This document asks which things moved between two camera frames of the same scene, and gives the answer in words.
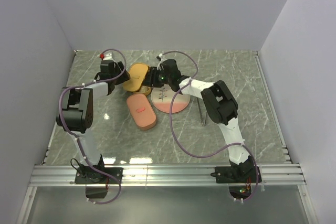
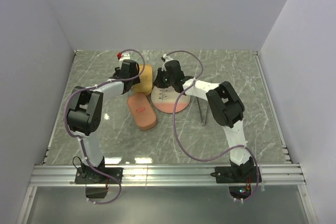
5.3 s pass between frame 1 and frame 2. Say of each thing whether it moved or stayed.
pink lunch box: stayed
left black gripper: moved
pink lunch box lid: stayed
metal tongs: stayed
